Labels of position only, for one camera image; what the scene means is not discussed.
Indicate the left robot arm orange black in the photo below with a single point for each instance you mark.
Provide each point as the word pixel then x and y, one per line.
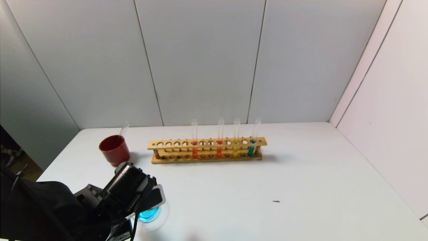
pixel 40 207

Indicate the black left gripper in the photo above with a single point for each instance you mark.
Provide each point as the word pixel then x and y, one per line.
pixel 121 233

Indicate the red pigment glass test tube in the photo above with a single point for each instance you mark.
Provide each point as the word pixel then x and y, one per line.
pixel 219 153
pixel 195 154

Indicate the blue pigment glass test tube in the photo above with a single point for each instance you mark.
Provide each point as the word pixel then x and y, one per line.
pixel 250 151
pixel 124 129

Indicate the yellow pigment glass test tube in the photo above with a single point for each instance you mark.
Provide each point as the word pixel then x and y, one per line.
pixel 235 152

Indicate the wooden test tube rack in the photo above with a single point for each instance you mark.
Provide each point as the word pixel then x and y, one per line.
pixel 200 160

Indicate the dark floor clutter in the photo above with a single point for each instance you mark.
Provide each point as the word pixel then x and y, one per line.
pixel 10 155

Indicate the dark red plastic cup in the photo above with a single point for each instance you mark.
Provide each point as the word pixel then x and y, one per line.
pixel 113 150

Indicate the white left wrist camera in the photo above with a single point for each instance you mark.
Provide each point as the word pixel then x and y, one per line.
pixel 152 199

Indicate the clear glass dish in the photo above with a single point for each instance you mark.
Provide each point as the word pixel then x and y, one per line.
pixel 148 216

